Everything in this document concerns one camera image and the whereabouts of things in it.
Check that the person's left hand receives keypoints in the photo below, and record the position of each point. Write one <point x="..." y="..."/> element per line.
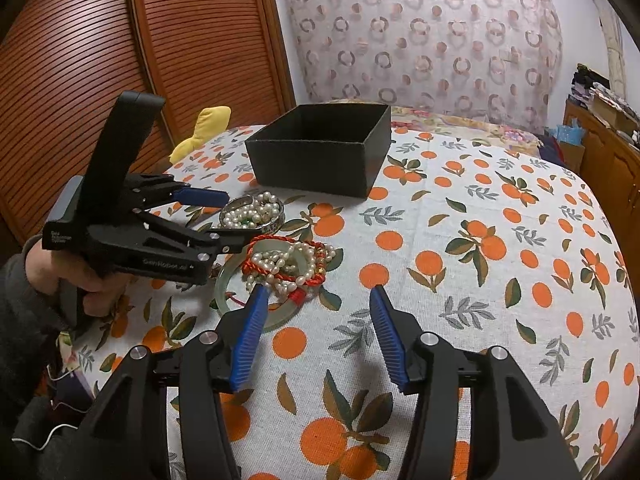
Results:
<point x="45" y="270"/>

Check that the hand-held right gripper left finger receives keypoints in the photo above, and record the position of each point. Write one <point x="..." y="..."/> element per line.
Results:
<point x="250" y="330"/>

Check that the navy bed cover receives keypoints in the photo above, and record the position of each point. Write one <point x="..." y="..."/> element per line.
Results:
<point x="550" y="150"/>

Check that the yellow plush toy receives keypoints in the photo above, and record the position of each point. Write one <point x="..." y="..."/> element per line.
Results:
<point x="207" y="125"/>

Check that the orange print tablecloth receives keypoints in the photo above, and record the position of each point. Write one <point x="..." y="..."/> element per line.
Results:
<point x="450" y="285"/>

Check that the person's left forearm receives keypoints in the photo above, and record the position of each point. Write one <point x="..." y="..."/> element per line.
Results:
<point x="25" y="340"/>

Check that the silver bangle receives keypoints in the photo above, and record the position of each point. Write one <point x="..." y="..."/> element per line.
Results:
<point x="278" y="220"/>

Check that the black cardboard box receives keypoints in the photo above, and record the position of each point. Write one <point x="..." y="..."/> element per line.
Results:
<point x="310" y="165"/>

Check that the floral blanket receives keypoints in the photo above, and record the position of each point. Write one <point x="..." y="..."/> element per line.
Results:
<point x="475" y="127"/>

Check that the brown cardboard box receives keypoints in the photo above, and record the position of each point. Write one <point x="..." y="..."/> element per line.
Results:
<point x="617" y="117"/>

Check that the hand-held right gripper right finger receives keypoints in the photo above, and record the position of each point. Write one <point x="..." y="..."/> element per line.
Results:
<point x="387" y="330"/>

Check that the circle patterned sheer curtain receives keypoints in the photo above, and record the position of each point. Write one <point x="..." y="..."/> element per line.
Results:
<point x="425" y="35"/>

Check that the stack of folded clothes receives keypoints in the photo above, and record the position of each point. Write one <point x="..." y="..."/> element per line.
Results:
<point x="585" y="82"/>

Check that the folded patterned cloth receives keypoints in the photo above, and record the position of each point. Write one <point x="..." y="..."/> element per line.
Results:
<point x="610" y="92"/>

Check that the wooden louvred wardrobe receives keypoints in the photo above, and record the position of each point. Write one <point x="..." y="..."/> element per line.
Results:
<point x="75" y="60"/>

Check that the blue gift bag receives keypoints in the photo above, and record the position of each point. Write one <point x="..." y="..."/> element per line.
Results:
<point x="572" y="132"/>

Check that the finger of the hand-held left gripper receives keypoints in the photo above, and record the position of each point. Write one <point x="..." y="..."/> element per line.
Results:
<point x="200" y="196"/>
<point x="235" y="239"/>

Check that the whitish jade bangle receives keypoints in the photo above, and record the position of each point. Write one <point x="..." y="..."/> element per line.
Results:
<point x="222" y="300"/>

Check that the beige curtain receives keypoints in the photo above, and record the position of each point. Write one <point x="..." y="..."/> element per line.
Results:
<point x="614" y="50"/>

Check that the wooden cabinet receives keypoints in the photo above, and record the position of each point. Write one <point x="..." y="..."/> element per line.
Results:
<point x="610" y="160"/>

